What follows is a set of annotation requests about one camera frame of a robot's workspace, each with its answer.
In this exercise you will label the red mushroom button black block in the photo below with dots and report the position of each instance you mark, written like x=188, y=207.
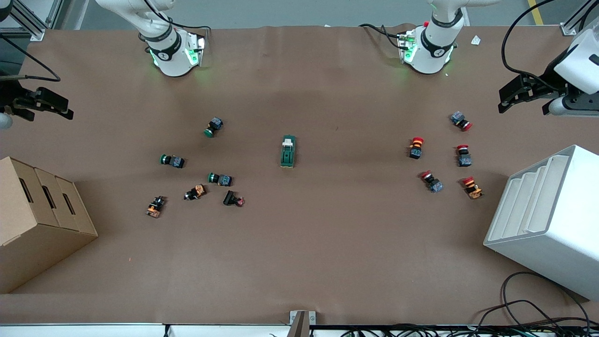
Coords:
x=416, y=149

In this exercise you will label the white paper scrap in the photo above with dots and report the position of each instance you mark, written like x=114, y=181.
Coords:
x=476, y=40

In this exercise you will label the brown cardboard box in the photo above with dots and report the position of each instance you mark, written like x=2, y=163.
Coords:
x=32, y=234

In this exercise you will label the green terminal block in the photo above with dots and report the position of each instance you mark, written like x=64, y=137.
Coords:
x=288, y=154

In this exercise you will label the black push button orange block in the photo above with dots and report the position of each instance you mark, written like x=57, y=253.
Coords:
x=196, y=191
x=155, y=207

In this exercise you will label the brown paper table cover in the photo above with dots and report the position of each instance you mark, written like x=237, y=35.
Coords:
x=327, y=243

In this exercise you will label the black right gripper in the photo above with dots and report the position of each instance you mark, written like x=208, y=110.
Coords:
x=10, y=96

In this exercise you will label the white table frame rail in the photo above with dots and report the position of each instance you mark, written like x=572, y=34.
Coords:
x=93, y=330

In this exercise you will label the green push button blue block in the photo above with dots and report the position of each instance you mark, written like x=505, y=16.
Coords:
x=222, y=179
x=174, y=161
x=214, y=125

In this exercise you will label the black square button red block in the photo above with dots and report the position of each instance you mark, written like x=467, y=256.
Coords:
x=230, y=198

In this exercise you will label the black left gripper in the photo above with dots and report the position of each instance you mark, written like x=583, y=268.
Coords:
x=550, y=83

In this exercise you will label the red mushroom button orange block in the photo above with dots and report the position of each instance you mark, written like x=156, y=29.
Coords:
x=472, y=188

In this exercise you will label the white stepped plastic rack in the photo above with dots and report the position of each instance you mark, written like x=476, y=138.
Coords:
x=557, y=234

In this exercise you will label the red mushroom button blue block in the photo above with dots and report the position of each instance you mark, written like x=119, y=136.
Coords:
x=460, y=120
x=463, y=158
x=433, y=182

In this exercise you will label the grey metal bracket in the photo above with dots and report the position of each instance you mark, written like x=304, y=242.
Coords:
x=301, y=323

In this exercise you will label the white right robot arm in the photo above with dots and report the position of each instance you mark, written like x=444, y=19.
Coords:
x=171, y=56

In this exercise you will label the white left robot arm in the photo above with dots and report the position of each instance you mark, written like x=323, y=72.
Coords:
x=433, y=49

